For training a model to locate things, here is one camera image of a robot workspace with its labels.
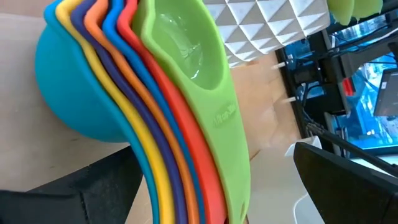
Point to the large teal measuring cup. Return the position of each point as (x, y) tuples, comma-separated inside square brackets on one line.
[(68, 87)]

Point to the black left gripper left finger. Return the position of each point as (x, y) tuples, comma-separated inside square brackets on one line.
[(62, 202)]

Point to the yellow measuring cup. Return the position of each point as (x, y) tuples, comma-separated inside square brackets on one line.
[(65, 12)]

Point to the black aluminium table frame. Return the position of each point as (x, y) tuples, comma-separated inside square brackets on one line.
[(283, 93)]

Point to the orange measuring cup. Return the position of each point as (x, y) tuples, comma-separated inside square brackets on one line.
[(96, 12)]

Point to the small blue measuring cup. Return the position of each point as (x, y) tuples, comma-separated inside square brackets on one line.
[(112, 18)]

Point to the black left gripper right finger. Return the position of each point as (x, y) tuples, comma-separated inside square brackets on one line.
[(351, 193)]

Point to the green measuring cup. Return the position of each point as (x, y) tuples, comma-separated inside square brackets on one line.
[(224, 130)]

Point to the succulent plant in white pot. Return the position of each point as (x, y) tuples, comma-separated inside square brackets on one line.
[(264, 28)]

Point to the purple measuring cup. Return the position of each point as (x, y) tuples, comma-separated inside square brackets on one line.
[(79, 15)]

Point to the red measuring cup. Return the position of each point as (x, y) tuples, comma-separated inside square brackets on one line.
[(214, 193)]

